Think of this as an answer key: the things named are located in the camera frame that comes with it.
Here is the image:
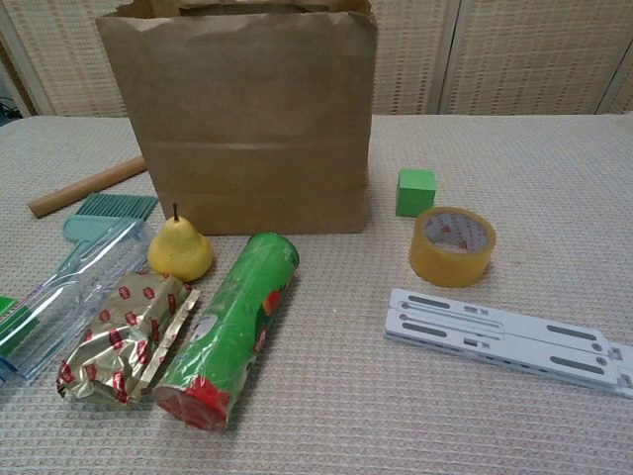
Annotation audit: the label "clear packing tape roll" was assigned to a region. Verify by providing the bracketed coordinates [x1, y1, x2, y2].
[407, 206, 497, 288]

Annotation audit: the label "green cube block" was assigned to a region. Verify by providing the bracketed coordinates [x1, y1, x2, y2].
[395, 167, 438, 218]

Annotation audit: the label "teal small brush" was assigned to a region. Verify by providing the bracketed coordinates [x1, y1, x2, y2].
[62, 192, 158, 243]

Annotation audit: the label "green chip can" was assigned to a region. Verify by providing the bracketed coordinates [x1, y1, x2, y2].
[151, 232, 302, 430]

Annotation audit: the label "woven folding screen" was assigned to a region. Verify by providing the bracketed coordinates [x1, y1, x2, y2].
[0, 0, 633, 118]

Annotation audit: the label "white folding laptop stand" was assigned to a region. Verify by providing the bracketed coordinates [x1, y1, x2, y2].
[383, 288, 633, 400]

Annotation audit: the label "gold red foil packet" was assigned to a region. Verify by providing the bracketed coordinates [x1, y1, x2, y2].
[56, 269, 202, 407]

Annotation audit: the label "wooden rod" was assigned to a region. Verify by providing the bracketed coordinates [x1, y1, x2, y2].
[28, 156, 148, 218]

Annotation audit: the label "brown paper bag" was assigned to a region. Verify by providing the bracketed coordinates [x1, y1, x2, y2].
[95, 0, 381, 237]

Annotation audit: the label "beige woven tablecloth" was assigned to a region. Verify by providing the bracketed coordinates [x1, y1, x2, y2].
[0, 114, 633, 475]

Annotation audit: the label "yellow pear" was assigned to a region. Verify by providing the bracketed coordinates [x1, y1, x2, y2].
[147, 202, 215, 283]

